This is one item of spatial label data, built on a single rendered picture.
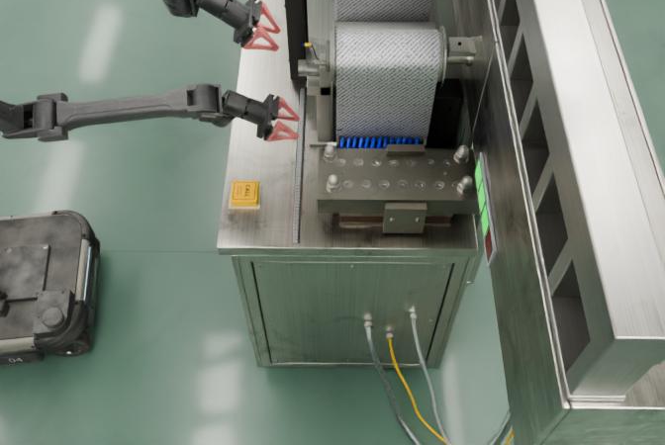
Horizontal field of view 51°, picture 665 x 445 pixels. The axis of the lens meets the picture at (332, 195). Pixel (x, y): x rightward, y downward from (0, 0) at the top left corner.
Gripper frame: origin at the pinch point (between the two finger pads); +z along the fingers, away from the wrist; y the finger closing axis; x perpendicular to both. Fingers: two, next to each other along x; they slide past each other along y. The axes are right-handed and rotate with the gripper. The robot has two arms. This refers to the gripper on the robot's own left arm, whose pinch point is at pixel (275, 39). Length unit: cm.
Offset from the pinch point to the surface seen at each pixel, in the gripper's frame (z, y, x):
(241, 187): 16.5, 14.0, -36.4
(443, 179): 49, 19, 5
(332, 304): 57, 30, -47
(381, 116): 32.0, 5.5, 1.1
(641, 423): 42, 89, 43
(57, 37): -16, -148, -181
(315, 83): 17.5, -2.8, -7.5
